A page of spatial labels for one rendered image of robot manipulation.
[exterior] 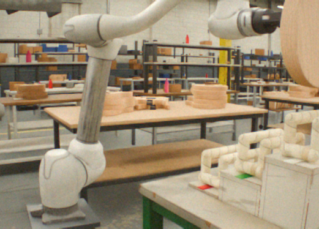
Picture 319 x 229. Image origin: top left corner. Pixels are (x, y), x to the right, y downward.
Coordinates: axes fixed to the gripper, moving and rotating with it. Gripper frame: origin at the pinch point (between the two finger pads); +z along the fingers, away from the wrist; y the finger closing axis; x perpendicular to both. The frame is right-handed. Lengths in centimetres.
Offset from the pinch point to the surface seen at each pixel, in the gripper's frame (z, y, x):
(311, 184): 9.5, 13.5, -39.3
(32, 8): 7, 72, -7
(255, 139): -15.8, 5.4, -34.5
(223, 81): -713, -646, -66
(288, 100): -244, -331, -61
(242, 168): -14.7, 11.5, -41.8
